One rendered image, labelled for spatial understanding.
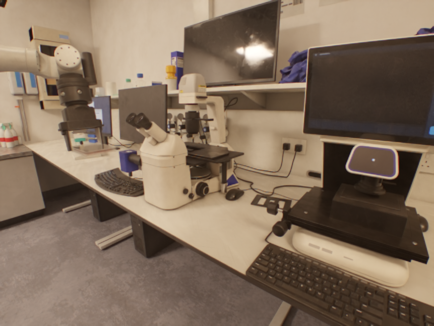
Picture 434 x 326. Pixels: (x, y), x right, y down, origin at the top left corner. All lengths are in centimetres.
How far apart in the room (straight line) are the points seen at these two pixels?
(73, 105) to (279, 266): 73
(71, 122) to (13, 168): 208
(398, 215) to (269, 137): 91
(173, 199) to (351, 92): 71
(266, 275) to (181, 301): 102
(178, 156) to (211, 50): 87
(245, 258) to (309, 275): 17
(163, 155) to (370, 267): 71
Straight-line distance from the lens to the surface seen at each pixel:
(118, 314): 157
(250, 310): 150
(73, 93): 74
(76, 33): 364
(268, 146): 140
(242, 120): 147
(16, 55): 79
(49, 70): 84
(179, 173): 85
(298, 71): 112
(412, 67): 74
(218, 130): 111
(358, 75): 74
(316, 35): 148
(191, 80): 97
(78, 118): 74
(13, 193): 283
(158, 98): 128
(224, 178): 98
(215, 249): 67
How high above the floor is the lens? 116
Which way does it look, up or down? 15 degrees down
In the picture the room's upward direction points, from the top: straight up
